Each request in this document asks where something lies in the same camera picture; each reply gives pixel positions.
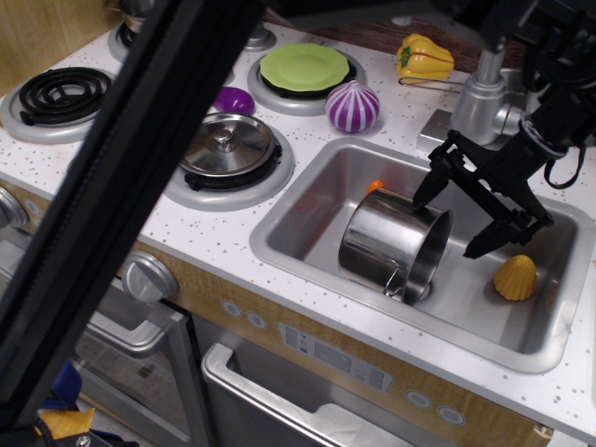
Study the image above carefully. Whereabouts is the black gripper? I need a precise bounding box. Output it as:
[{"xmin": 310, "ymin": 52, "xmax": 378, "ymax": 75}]
[{"xmin": 413, "ymin": 129, "xmax": 553, "ymax": 259}]

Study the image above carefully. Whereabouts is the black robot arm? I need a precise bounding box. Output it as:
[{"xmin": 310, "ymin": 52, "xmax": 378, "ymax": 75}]
[{"xmin": 413, "ymin": 1, "xmax": 595, "ymax": 259}]

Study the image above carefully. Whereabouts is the stainless steel pot lid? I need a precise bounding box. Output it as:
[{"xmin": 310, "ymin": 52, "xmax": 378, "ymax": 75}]
[{"xmin": 181, "ymin": 113, "xmax": 277, "ymax": 178}]

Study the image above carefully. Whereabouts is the small steel pot on burner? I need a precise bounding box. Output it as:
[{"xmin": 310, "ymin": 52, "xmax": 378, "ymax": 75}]
[{"xmin": 116, "ymin": 0, "xmax": 154, "ymax": 33}]

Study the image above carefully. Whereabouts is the yellow toy corn piece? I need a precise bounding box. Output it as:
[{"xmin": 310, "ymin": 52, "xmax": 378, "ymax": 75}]
[{"xmin": 493, "ymin": 255, "xmax": 536, "ymax": 302}]

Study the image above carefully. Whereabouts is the orange toy carrot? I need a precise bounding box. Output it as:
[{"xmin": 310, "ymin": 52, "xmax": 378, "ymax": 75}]
[{"xmin": 366, "ymin": 180, "xmax": 385, "ymax": 195}]

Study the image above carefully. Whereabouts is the silver toy faucet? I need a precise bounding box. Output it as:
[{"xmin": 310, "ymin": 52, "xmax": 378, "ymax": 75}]
[{"xmin": 416, "ymin": 50, "xmax": 538, "ymax": 154}]

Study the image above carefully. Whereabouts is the yellow toy bell pepper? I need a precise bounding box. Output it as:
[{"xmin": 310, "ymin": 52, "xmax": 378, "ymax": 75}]
[{"xmin": 397, "ymin": 34, "xmax": 454, "ymax": 83}]

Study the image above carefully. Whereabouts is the purple striped toy onion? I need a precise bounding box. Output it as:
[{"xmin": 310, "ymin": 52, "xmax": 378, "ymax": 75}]
[{"xmin": 325, "ymin": 80, "xmax": 380, "ymax": 133}]

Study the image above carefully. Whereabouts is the green toy plate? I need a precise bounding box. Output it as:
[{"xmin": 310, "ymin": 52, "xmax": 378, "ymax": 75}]
[{"xmin": 259, "ymin": 43, "xmax": 350, "ymax": 93}]

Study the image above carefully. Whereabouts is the purple toy eggplant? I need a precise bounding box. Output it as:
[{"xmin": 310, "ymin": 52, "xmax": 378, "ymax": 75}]
[{"xmin": 212, "ymin": 87, "xmax": 256, "ymax": 115}]

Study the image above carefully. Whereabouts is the grey stove knob back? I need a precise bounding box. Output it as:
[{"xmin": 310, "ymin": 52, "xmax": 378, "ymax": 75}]
[{"xmin": 243, "ymin": 22, "xmax": 277, "ymax": 52}]

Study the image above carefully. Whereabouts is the silver oven knob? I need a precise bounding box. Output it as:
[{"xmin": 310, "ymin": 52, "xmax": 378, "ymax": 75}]
[{"xmin": 121, "ymin": 251, "xmax": 179, "ymax": 304}]

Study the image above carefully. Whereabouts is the black coil burner left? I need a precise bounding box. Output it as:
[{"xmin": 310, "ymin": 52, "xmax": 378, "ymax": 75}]
[{"xmin": 18, "ymin": 67, "xmax": 113, "ymax": 126}]

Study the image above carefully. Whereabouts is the blue clamp tool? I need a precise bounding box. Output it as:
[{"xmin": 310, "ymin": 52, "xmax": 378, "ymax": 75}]
[{"xmin": 41, "ymin": 360, "xmax": 82, "ymax": 410}]

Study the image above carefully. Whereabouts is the yellow cloth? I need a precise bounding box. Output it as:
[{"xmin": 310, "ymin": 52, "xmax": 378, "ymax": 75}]
[{"xmin": 39, "ymin": 407, "xmax": 95, "ymax": 440}]

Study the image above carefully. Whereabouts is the dishwasher door with handle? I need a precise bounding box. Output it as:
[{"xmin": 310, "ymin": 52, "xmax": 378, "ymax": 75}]
[{"xmin": 201, "ymin": 343, "xmax": 449, "ymax": 446}]

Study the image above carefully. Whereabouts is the oven door with handle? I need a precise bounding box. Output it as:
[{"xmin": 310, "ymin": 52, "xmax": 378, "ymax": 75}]
[{"xmin": 73, "ymin": 279, "xmax": 212, "ymax": 446}]

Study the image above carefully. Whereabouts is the black camera frame bar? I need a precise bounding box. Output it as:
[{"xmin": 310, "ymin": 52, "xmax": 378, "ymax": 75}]
[{"xmin": 0, "ymin": 0, "xmax": 467, "ymax": 429}]

